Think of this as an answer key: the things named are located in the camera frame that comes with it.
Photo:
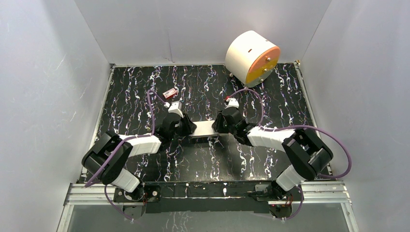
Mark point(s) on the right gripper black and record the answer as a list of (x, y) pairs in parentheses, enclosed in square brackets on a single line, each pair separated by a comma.
[(216, 125)]

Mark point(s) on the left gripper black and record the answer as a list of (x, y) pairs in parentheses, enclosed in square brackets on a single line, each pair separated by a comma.
[(186, 127)]

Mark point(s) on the white cardboard box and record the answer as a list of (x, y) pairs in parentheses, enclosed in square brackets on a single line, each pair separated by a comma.
[(204, 129)]

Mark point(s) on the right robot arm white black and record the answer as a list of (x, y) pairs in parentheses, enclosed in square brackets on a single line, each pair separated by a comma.
[(307, 153)]

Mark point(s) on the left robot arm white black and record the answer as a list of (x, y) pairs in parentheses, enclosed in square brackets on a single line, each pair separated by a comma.
[(107, 158)]

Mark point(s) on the small red white packet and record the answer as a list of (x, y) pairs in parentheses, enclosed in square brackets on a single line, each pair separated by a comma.
[(170, 93)]

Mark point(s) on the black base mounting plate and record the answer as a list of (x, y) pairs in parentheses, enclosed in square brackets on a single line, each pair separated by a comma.
[(216, 196)]

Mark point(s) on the white cylindrical drum orange face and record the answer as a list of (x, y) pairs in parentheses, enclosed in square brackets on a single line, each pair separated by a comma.
[(251, 58)]

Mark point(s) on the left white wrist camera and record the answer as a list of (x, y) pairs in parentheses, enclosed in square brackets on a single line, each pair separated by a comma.
[(176, 108)]

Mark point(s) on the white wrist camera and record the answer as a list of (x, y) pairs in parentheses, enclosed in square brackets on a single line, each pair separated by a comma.
[(176, 108), (231, 102)]

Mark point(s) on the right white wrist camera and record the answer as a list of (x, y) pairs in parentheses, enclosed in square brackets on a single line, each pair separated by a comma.
[(231, 102)]

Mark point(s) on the aluminium frame rail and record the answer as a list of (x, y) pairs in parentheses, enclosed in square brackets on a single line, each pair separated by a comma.
[(314, 192)]

